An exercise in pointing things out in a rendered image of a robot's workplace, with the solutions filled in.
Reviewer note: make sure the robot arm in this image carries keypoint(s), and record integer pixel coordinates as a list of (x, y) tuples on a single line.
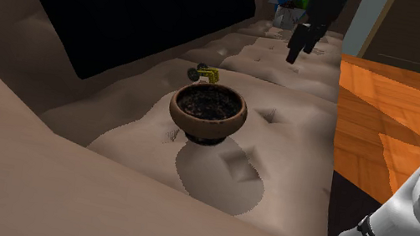
[(398, 214)]

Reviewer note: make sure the brown bowl with dark inside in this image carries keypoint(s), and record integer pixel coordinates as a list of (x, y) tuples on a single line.
[(202, 127)]

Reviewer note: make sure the yellow toy vehicle black wheels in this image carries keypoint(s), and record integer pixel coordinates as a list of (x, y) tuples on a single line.
[(208, 74)]

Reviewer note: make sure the black blanket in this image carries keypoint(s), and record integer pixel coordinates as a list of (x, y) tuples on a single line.
[(134, 12)]

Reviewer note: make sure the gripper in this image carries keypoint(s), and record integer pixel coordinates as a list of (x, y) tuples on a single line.
[(324, 10)]

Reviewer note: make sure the brown sofa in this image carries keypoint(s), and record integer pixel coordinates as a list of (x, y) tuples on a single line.
[(26, 190)]

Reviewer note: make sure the white grey box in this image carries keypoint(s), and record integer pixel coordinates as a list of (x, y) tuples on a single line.
[(286, 19)]

